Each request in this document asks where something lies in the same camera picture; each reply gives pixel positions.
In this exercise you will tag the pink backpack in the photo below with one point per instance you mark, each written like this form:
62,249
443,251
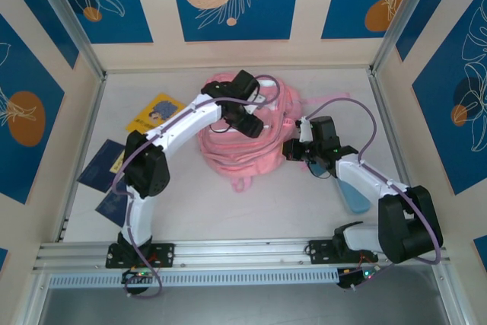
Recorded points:
243,157

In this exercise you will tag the small teal pouch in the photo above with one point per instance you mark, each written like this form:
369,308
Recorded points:
319,171

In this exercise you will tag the light blue pencil case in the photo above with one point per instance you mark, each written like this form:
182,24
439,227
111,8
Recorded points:
354,199

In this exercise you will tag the yellow picture book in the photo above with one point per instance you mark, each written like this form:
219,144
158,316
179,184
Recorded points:
163,108

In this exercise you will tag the dark blue book yellow label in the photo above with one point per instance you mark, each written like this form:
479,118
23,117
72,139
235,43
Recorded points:
97,167

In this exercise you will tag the plain dark blue book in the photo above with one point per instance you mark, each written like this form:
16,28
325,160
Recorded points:
110,207

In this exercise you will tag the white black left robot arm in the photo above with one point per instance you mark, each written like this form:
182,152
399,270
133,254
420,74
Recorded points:
179,123

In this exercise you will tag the aluminium side rail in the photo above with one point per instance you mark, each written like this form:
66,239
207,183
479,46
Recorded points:
93,112
376,83

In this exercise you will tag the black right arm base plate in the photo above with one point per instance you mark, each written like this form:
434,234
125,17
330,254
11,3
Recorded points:
321,252

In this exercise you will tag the aluminium mounting rail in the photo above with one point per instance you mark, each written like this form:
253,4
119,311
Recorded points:
243,252

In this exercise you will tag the aluminium frame post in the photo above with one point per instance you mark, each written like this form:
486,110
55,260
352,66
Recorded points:
72,24
405,20

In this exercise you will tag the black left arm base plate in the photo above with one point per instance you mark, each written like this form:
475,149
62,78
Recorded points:
165,254

